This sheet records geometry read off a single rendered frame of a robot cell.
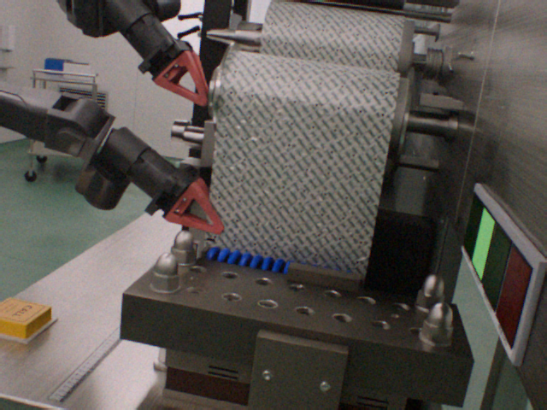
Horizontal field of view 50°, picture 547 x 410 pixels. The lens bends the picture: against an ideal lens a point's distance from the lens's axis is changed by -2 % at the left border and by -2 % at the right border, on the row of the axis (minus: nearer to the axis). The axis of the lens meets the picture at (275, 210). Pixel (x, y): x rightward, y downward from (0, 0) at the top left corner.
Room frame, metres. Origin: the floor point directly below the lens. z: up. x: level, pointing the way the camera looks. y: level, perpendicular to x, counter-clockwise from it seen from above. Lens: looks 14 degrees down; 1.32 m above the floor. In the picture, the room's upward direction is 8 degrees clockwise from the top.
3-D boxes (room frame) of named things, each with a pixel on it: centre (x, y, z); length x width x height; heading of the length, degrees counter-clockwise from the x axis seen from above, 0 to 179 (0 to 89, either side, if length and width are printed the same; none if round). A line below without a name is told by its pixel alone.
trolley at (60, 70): (5.36, 1.99, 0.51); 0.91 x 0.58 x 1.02; 16
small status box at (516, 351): (0.46, -0.18, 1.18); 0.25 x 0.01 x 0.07; 172
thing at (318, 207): (0.82, -0.02, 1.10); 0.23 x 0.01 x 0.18; 82
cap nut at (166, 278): (0.67, 0.12, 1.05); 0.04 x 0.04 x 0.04
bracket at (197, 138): (0.93, 0.13, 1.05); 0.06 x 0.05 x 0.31; 82
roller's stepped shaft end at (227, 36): (1.15, 0.14, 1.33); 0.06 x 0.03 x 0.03; 82
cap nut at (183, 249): (0.76, 0.12, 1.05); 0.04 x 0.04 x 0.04
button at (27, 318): (0.76, 0.34, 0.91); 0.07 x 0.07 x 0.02; 82
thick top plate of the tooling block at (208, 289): (0.69, -0.05, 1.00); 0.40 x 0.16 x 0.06; 82
